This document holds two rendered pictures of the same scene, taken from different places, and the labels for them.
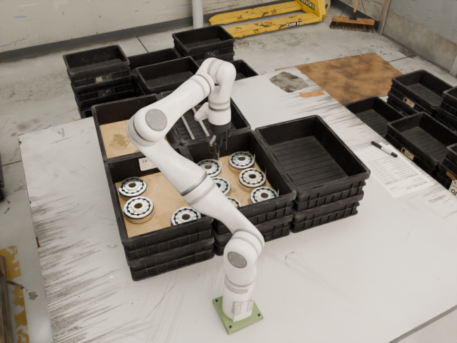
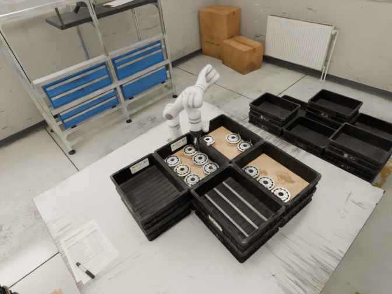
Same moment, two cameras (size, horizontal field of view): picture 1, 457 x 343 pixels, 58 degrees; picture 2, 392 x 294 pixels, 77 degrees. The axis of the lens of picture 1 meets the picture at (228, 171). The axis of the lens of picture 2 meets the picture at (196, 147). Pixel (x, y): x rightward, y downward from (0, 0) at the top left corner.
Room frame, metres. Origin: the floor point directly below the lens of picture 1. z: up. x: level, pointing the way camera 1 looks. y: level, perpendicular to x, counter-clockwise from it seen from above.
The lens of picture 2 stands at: (2.19, -0.22, 2.00)
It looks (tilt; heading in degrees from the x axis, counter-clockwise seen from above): 43 degrees down; 168
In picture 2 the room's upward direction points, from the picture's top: 7 degrees counter-clockwise
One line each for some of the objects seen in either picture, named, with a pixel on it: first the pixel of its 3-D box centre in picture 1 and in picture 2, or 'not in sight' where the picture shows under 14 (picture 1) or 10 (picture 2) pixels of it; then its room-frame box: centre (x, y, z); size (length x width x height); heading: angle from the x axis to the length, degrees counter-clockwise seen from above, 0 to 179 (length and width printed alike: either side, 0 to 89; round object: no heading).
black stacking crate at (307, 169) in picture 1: (307, 161); (149, 189); (1.23, -0.31, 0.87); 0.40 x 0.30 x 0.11; 20
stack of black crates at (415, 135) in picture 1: (420, 157); not in sight; (1.91, -1.16, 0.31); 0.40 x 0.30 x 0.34; 26
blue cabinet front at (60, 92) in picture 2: not in sight; (85, 95); (-0.61, -0.82, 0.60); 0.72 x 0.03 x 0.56; 116
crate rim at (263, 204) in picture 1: (236, 169); (189, 158); (1.12, -0.03, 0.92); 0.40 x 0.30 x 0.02; 20
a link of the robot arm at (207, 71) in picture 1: (209, 75); (196, 97); (1.10, 0.06, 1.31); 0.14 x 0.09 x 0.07; 146
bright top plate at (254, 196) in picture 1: (264, 197); (172, 160); (1.05, -0.13, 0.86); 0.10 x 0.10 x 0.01
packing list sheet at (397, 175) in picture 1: (390, 168); (87, 248); (1.38, -0.72, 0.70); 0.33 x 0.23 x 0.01; 26
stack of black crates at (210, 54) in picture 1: (204, 63); not in sight; (2.98, 0.19, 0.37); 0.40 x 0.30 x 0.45; 116
